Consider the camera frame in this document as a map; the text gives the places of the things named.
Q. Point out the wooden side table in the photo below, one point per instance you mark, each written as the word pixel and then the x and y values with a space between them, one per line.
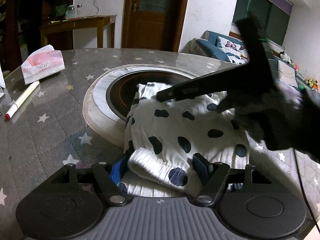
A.
pixel 98 22

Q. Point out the dark wooden door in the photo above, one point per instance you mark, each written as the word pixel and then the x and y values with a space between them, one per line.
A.
pixel 153 24

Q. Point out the white blue-spotted pants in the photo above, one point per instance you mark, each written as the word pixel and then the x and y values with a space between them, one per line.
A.
pixel 162 137

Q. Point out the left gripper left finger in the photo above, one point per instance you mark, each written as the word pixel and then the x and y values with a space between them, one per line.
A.
pixel 107 185

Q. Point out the beige cushion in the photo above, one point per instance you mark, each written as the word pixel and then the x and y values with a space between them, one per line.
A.
pixel 287 74

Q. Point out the dark green window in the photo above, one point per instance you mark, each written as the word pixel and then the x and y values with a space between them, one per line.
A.
pixel 273 15

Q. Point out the glass jar on table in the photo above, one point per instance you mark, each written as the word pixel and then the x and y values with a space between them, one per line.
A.
pixel 73 11

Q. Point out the butterfly print pillow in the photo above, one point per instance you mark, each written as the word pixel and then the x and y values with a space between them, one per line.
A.
pixel 236 53

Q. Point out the pink tissue pack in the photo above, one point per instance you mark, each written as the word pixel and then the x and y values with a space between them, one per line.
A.
pixel 42 63

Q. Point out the black white plush toy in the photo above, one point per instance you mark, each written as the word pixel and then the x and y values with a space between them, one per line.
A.
pixel 285 57

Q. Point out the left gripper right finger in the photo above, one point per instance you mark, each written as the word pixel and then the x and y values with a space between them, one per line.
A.
pixel 213 177

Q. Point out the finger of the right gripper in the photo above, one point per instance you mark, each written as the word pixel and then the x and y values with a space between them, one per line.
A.
pixel 223 80

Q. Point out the white red-capped marker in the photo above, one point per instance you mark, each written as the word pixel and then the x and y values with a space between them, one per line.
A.
pixel 20 100

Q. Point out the dark wooden shelf cabinet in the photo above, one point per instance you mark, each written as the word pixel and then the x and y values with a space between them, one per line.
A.
pixel 21 23

